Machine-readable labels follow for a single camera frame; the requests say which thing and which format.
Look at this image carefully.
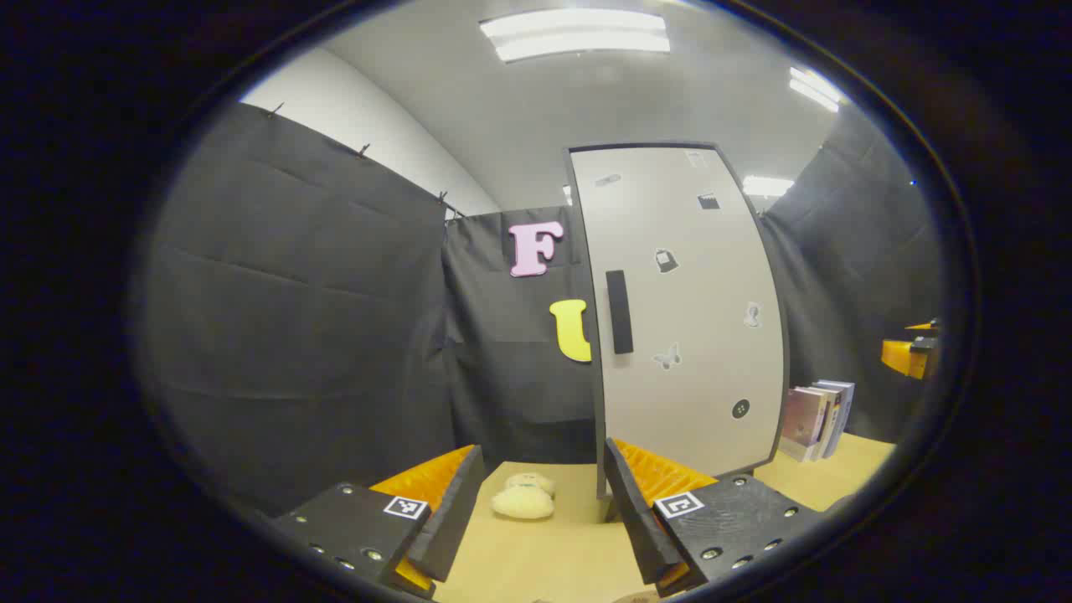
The black cabinet door handle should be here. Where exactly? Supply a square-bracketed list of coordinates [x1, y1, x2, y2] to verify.
[606, 270, 635, 355]

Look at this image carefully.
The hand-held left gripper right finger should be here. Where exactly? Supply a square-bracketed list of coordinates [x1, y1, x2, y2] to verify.
[605, 437, 826, 598]

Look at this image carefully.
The large ceiling light panel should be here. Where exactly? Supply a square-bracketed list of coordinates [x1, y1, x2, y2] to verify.
[479, 8, 671, 64]

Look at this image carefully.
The grey cabinet door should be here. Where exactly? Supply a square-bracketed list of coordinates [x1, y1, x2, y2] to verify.
[568, 144, 786, 497]

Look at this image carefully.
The black backdrop cloth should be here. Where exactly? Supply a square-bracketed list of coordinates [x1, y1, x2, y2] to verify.
[138, 100, 943, 516]

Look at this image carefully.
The dark spine book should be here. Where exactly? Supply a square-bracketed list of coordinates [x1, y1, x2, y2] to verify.
[808, 384, 843, 460]

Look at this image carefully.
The cream plush toy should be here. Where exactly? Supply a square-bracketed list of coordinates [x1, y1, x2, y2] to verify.
[490, 472, 556, 521]

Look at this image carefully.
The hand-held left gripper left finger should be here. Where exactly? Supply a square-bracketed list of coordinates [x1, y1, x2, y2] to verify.
[272, 444, 487, 600]

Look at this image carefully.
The pale blue book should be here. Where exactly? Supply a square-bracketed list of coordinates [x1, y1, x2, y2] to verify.
[817, 380, 856, 458]

